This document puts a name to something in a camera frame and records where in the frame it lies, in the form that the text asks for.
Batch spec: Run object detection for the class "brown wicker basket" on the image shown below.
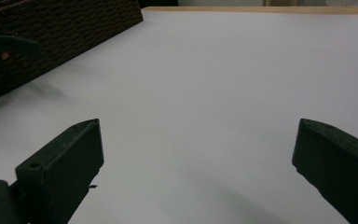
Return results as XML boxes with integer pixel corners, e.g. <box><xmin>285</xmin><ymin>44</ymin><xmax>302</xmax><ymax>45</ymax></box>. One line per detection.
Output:
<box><xmin>0</xmin><ymin>0</ymin><xmax>145</xmax><ymax>101</ymax></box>

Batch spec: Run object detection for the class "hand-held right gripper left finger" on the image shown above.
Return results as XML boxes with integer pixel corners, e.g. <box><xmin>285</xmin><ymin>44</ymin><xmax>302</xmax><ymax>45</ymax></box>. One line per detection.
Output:
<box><xmin>14</xmin><ymin>118</ymin><xmax>104</xmax><ymax>224</ymax></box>

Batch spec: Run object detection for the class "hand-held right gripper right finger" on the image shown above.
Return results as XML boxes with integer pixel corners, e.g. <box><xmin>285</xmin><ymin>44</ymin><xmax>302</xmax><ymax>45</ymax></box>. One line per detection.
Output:
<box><xmin>291</xmin><ymin>118</ymin><xmax>358</xmax><ymax>224</ymax></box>

